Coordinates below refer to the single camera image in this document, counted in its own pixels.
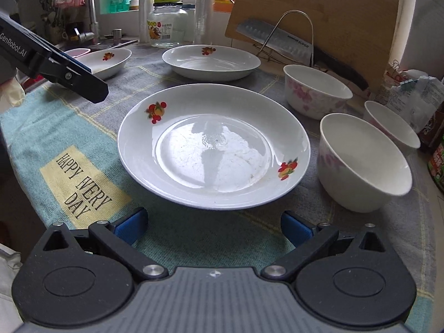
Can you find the clear glass jar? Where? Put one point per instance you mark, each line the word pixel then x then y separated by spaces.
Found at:
pixel 166 24

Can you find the steel kitchen faucet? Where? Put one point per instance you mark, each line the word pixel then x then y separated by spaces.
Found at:
pixel 91 7

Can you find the person's white jacket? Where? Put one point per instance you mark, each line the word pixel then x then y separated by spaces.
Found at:
pixel 7 284

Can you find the checked printed table cloth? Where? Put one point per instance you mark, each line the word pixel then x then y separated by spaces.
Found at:
pixel 62 118

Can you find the pink bowl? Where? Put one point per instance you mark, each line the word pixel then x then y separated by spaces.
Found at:
pixel 79 52

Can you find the person's left hand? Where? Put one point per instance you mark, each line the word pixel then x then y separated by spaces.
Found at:
pixel 12 92

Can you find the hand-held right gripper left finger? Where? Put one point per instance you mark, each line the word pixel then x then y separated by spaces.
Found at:
pixel 130 227

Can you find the white plastic roll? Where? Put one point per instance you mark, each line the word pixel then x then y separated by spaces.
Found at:
pixel 146 7

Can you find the white printed plastic bag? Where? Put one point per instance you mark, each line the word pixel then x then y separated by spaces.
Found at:
pixel 416 100

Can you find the small steel cup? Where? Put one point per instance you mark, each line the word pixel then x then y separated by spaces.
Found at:
pixel 117 34

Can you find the stack of clear plastic cups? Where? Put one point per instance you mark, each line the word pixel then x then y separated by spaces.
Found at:
pixel 204 7

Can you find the white pink-floral bowl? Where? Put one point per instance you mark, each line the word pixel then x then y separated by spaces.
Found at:
pixel 360 166
pixel 312 93
pixel 392 125

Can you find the white fruit-print plate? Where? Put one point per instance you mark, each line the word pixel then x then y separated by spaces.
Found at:
pixel 211 62
pixel 111 60
pixel 208 145

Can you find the dark sauce bottle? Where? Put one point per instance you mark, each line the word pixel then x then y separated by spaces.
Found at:
pixel 432 128

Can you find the green-lidded sauce jar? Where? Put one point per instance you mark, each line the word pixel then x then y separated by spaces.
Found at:
pixel 437 170

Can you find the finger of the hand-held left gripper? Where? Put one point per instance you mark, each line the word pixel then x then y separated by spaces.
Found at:
pixel 80 64
pixel 86 85

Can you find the metal binder clips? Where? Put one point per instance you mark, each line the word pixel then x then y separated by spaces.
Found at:
pixel 399 71

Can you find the bamboo cutting board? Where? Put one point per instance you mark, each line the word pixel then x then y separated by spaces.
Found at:
pixel 312 0

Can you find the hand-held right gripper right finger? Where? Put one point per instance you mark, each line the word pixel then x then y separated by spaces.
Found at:
pixel 296 227

